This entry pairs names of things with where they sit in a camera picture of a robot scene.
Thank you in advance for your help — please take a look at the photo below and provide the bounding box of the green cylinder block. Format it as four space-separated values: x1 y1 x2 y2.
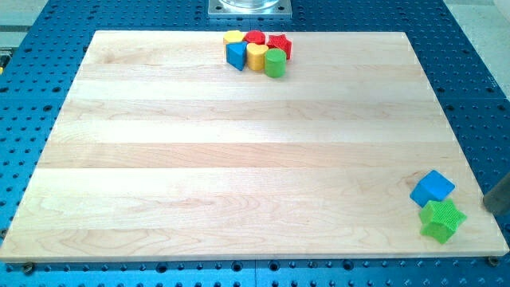
265 48 287 78

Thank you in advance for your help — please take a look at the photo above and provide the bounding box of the board support bolt left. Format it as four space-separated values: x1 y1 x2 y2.
21 262 35 276

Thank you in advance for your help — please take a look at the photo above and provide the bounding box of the board support bolt right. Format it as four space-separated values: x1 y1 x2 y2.
487 257 500 267

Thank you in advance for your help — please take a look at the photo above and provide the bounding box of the blue triangle block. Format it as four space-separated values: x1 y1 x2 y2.
226 41 248 71

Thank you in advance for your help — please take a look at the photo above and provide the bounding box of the green star block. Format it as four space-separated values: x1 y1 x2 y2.
419 199 467 244

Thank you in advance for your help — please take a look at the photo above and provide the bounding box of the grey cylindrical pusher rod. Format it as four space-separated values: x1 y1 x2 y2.
483 174 509 216

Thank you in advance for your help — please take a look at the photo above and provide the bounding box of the red cylinder block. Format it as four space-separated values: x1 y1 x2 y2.
243 29 266 45

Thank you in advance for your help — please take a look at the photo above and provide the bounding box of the light wooden board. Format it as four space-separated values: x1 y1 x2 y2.
1 30 508 262

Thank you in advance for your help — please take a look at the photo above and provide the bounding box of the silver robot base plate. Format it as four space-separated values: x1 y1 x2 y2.
207 0 292 18

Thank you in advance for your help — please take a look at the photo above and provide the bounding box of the yellow hexagon block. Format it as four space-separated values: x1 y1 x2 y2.
223 30 245 45

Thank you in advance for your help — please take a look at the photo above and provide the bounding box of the red star block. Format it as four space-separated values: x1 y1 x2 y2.
266 34 292 60

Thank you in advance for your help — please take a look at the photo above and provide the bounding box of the blue cube block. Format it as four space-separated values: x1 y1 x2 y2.
410 170 456 207

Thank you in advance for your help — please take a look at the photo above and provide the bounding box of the board support bolt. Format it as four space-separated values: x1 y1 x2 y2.
21 262 35 276
487 257 500 267

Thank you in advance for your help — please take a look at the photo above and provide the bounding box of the yellow heart block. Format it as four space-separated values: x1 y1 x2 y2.
246 43 269 71

